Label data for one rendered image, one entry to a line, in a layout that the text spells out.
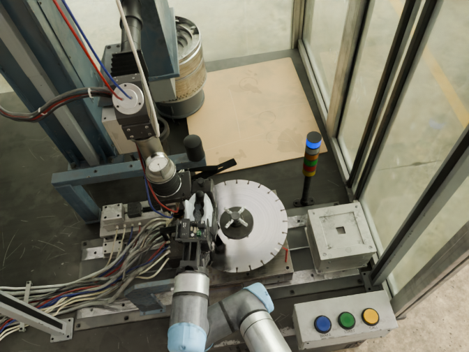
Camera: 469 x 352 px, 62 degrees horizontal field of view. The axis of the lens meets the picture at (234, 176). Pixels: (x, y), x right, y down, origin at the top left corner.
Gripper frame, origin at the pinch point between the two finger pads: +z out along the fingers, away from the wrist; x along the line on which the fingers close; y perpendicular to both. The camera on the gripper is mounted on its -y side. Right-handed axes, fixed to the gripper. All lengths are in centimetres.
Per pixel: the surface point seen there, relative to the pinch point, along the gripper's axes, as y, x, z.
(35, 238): -51, 74, 12
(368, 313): -35, -45, -19
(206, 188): -0.4, -1.4, 3.7
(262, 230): -30.7, -14.9, 5.8
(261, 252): -30.7, -14.6, -1.8
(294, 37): -45, -32, 117
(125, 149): 11.1, 17.1, 8.1
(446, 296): -126, -108, 11
